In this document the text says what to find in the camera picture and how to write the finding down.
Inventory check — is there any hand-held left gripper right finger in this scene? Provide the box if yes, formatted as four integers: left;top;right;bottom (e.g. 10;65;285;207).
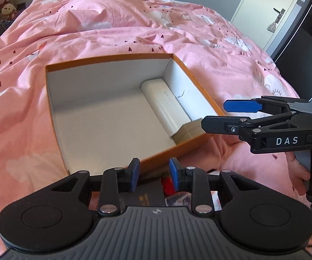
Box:
168;157;259;214

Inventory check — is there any person's right hand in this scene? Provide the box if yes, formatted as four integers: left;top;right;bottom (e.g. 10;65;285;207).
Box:
286;149;312;195

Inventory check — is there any black square box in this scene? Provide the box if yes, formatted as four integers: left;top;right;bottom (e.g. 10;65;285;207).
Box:
119;181;168;208

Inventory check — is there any illustrated card pack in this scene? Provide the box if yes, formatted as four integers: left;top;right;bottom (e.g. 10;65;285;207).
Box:
165;192;193;208

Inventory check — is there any small beige box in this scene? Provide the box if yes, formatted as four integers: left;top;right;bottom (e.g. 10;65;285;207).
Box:
172;119;207;144

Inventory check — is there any pink printed blanket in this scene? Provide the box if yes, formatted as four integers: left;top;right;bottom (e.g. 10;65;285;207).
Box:
0;0;312;260

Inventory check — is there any orange cardboard box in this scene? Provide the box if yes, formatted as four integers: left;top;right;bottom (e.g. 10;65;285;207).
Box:
45;53;225;175

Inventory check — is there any crocheted fruit charm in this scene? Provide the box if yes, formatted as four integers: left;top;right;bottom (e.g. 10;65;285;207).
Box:
161;177;176;196

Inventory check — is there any white door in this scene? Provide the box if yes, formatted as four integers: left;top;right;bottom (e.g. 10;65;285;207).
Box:
230;0;300;50

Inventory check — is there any white cylindrical case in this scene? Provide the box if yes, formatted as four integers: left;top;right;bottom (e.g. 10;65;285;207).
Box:
140;78;193;138

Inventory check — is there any metal door handle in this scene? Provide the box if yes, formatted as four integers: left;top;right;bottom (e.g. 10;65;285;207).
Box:
273;8;286;23

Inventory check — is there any yellow plush toy red shirt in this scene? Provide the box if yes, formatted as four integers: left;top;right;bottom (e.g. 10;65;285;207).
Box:
0;3;19;21

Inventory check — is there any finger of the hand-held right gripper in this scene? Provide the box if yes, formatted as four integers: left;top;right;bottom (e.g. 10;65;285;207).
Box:
223;96;292;115
201;112;291;141

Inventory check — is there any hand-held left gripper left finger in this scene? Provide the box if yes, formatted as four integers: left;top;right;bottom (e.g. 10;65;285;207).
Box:
50;158;141;215

